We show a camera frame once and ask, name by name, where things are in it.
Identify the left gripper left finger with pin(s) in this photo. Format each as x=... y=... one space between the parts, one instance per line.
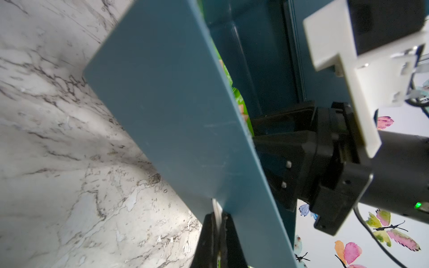
x=207 y=251

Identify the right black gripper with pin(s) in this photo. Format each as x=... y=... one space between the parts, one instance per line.
x=315 y=155

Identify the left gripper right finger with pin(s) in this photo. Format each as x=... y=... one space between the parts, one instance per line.
x=231 y=254

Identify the teal drawer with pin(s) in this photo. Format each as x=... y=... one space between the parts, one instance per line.
x=159 y=75

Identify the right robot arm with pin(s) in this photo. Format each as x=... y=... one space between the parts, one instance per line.
x=400 y=176

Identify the teal drawer cabinet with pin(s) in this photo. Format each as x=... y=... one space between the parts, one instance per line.
x=264 y=47

